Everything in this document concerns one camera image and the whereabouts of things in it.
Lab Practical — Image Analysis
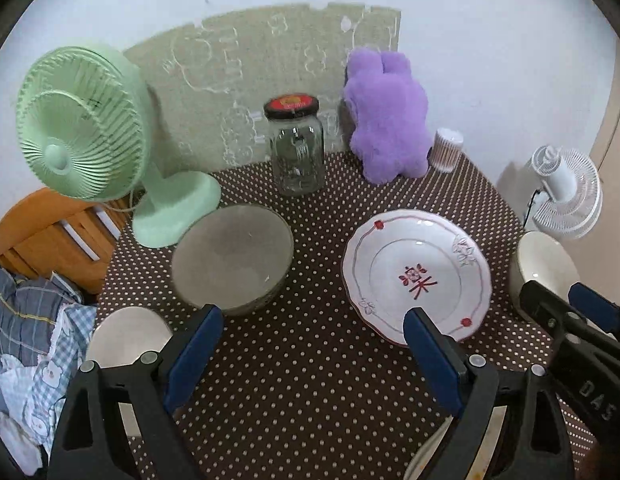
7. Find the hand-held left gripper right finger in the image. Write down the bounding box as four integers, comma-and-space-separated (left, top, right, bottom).
403, 307, 575, 480

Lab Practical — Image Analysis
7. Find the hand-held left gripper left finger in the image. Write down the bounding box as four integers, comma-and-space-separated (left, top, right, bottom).
45, 304, 225, 480

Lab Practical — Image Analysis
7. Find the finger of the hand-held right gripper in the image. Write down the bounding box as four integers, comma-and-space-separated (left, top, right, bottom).
520, 280, 608, 361
567, 282, 620, 346

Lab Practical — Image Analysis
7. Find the cream bowl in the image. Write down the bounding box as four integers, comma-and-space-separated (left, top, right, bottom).
508, 231, 579, 328

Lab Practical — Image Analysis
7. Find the grey bowl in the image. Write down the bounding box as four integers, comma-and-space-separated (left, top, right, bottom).
171, 204, 295, 317

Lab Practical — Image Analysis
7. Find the white plate with red print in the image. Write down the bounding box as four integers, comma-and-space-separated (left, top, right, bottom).
341, 210, 492, 348

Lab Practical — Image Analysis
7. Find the cream plate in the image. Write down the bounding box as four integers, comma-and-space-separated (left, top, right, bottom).
405, 400, 510, 480

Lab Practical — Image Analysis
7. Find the brown polka dot tablecloth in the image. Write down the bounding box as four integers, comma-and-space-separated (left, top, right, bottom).
97, 152, 598, 480

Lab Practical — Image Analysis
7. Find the white fan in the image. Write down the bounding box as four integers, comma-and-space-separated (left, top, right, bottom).
522, 145, 603, 240

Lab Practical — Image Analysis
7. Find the blue checkered bear cloth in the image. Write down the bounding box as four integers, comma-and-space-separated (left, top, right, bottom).
0, 305, 98, 461

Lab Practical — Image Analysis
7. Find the grey plaid cloth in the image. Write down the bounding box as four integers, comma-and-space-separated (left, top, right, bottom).
0, 267, 83, 356

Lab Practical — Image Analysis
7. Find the cotton swab container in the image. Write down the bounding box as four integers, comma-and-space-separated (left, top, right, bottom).
429, 128, 463, 173

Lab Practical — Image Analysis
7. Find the white cloth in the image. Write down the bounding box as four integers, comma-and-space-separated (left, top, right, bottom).
0, 410, 41, 476

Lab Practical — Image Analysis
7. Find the wooden chair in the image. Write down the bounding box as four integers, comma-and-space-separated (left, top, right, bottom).
0, 187, 141, 295

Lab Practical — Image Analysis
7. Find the glass jar red lid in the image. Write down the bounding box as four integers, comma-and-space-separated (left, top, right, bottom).
263, 94, 325, 197

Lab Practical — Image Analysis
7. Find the purple plush rabbit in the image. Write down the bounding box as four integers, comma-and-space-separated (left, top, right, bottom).
343, 49, 431, 184

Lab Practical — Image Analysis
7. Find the green table fan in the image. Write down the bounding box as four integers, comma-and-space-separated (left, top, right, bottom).
16, 46, 221, 249

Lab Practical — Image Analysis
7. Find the black fan cable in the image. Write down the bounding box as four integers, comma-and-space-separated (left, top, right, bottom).
524, 189, 543, 231

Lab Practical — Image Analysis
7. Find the green cartoon wall mat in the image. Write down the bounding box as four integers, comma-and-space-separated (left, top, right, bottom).
124, 2, 403, 168

